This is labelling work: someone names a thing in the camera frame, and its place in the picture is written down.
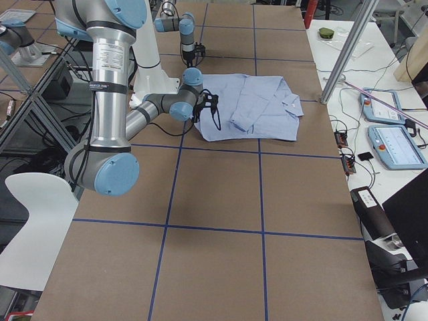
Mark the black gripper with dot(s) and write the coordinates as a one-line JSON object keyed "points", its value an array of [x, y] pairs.
{"points": [[188, 55]]}

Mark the light blue striped shirt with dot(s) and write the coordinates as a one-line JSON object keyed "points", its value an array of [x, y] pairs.
{"points": [[251, 107]]}

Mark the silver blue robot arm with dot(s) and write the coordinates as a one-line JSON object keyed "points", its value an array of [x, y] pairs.
{"points": [[169, 20], [103, 161]]}

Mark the red cylinder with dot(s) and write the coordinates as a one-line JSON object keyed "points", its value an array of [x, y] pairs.
{"points": [[310, 11]]}

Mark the green pouch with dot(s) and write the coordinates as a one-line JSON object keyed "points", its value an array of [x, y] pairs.
{"points": [[326, 33]]}

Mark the brown paper table cover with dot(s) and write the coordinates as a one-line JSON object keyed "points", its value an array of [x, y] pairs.
{"points": [[232, 230]]}

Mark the upper blue teach pendant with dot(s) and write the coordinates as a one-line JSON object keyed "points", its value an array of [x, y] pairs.
{"points": [[374, 111]]}

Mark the blue teach pendant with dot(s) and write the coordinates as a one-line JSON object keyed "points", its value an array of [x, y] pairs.
{"points": [[374, 111], [395, 147]]}

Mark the lower blue teach pendant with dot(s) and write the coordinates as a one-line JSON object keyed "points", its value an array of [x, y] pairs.
{"points": [[395, 147]]}

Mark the brown cardboard roll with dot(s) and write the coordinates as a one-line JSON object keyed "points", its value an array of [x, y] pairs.
{"points": [[371, 213]]}

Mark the black monitor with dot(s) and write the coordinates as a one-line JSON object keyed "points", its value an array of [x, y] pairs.
{"points": [[407, 213]]}

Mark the white chair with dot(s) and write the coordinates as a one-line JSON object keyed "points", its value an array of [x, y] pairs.
{"points": [[27, 261]]}

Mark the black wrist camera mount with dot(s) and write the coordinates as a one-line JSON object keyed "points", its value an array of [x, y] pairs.
{"points": [[210, 101], [199, 50]]}

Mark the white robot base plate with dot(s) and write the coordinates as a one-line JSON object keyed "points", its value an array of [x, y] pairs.
{"points": [[148, 85]]}

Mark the grey aluminium post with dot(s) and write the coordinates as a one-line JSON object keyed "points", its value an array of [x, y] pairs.
{"points": [[359, 25]]}

